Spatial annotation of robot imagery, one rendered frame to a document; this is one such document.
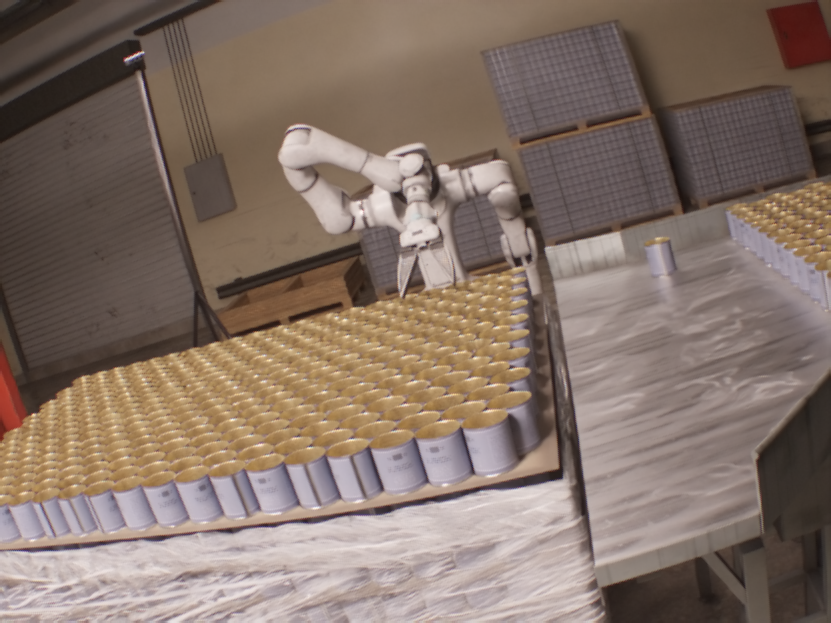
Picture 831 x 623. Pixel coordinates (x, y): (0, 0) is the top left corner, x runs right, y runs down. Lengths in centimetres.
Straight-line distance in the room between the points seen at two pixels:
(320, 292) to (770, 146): 478
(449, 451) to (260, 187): 954
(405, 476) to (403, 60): 921
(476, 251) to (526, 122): 132
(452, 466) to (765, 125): 790
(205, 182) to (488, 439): 962
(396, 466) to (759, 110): 792
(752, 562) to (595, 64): 754
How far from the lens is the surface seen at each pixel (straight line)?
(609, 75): 870
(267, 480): 139
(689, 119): 883
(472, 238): 875
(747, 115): 897
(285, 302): 918
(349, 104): 1048
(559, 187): 873
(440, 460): 132
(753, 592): 148
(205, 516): 146
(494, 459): 132
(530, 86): 866
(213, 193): 1078
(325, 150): 241
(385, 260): 887
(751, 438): 119
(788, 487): 101
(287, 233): 1076
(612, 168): 876
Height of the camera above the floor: 158
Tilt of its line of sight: 11 degrees down
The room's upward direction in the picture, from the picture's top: 17 degrees counter-clockwise
